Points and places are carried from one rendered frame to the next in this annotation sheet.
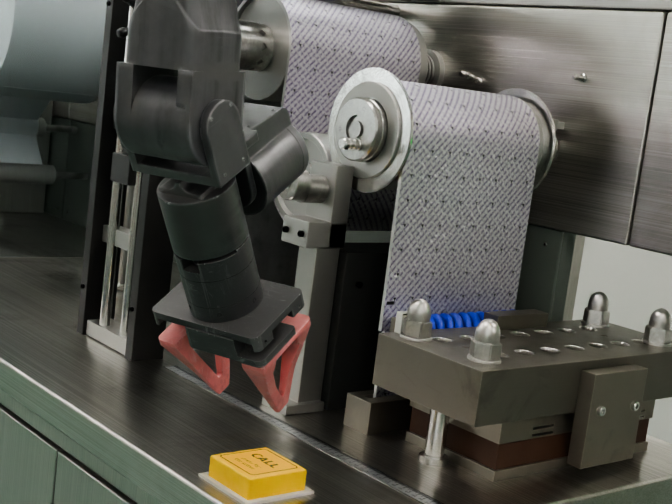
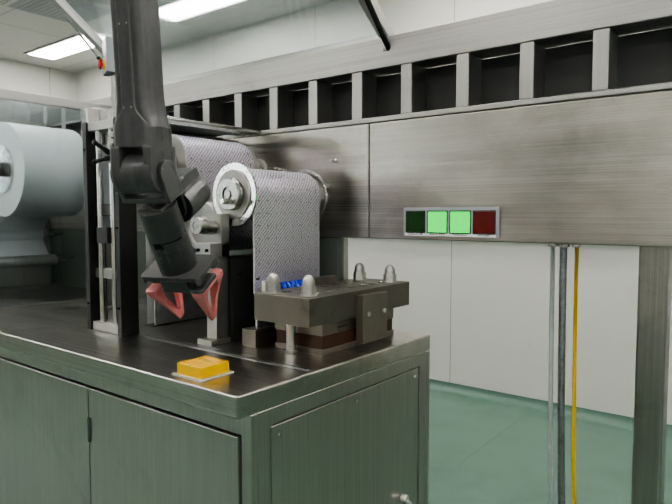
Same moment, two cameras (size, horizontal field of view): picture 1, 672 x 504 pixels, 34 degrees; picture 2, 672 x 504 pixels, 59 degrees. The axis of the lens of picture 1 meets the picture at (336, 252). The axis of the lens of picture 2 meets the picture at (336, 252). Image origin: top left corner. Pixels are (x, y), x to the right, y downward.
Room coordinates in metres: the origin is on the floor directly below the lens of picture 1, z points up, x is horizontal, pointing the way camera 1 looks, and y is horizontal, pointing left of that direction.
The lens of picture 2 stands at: (-0.11, 0.02, 1.21)
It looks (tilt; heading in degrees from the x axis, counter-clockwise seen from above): 4 degrees down; 349
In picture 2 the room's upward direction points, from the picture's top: straight up
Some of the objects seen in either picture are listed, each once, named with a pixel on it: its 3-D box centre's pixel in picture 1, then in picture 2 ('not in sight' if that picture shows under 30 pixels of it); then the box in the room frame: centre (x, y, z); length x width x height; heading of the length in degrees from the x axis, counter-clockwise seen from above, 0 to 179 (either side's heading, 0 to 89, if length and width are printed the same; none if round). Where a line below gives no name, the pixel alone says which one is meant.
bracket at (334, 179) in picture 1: (305, 287); (212, 278); (1.31, 0.03, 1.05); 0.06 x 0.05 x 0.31; 131
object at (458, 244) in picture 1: (459, 253); (288, 251); (1.34, -0.15, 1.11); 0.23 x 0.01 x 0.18; 131
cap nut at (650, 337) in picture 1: (659, 325); (389, 273); (1.35, -0.41, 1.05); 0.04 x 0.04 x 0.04
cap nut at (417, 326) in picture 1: (418, 318); (273, 282); (1.20, -0.10, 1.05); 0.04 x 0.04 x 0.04
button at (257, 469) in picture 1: (257, 473); (203, 367); (1.03, 0.05, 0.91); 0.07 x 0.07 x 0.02; 41
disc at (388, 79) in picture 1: (369, 130); (234, 194); (1.31, -0.02, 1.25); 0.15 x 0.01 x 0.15; 41
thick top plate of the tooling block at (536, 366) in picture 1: (543, 365); (337, 299); (1.28, -0.26, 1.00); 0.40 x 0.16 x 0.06; 131
